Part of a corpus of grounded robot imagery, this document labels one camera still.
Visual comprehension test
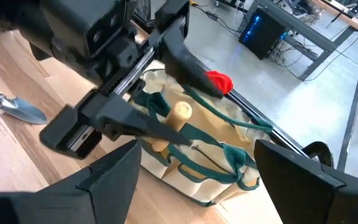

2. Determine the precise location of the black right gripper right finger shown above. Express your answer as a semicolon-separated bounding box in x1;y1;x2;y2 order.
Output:
254;139;358;224

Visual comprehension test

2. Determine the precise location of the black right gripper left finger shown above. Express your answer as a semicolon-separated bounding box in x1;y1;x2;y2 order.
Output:
0;139;142;224

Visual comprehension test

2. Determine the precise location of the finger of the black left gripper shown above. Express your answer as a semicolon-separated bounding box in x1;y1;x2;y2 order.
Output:
160;18;225;100
82;95;192;146

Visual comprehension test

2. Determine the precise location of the silver trowel wooden handle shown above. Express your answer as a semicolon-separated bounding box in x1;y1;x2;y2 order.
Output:
149;101;194;153
0;80;48;125

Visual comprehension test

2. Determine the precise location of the beige green gardening bag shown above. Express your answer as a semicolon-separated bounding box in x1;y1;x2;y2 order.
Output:
129;70;275;208

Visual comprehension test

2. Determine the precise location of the red gardening glove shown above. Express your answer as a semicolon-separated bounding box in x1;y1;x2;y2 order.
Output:
204;70;234;95

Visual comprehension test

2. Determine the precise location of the black table clamp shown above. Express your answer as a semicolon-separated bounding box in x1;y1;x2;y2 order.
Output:
301;141;335;169

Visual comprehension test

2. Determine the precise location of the black computer tower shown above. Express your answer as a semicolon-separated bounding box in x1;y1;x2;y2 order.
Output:
239;7;287;60

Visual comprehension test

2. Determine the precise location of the black cable bundle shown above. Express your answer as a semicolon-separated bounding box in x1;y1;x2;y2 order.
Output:
267;39;321;68

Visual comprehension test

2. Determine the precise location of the black frame workbench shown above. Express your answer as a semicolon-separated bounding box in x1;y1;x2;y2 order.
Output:
216;0;358;82

